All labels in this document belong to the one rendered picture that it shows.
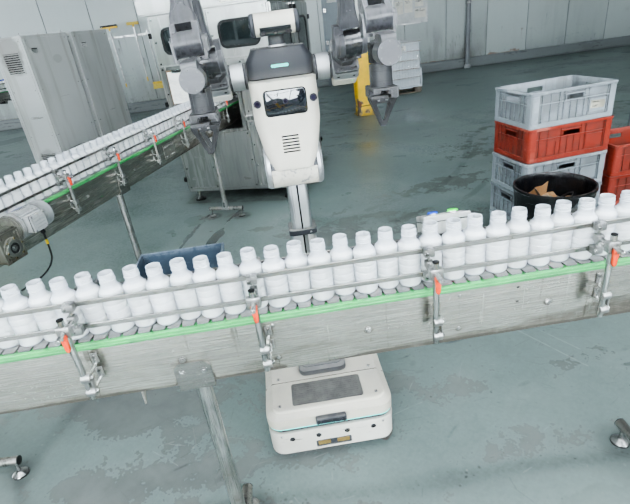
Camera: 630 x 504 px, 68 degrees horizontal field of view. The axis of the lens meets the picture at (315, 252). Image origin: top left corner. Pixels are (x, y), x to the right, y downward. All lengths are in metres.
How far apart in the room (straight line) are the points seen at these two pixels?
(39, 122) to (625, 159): 6.36
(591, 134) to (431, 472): 2.41
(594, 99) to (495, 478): 2.39
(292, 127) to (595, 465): 1.72
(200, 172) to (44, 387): 4.01
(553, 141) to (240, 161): 2.97
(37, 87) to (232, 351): 5.96
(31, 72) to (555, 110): 5.79
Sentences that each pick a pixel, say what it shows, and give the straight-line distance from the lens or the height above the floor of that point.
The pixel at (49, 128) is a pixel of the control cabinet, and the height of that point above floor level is 0.80.
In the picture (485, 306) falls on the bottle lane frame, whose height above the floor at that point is 0.92.
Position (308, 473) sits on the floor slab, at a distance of 2.13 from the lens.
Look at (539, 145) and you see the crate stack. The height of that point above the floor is 0.78.
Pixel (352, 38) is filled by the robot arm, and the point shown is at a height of 1.60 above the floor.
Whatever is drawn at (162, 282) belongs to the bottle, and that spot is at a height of 1.12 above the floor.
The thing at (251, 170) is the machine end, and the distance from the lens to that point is 5.00.
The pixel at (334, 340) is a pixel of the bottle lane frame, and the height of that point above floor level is 0.89.
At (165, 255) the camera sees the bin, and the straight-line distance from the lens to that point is 1.85.
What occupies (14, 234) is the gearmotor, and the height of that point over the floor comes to 0.96.
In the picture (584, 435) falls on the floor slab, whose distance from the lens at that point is 2.36.
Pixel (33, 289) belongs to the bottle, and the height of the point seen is 1.15.
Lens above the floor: 1.67
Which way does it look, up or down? 26 degrees down
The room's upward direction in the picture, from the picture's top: 7 degrees counter-clockwise
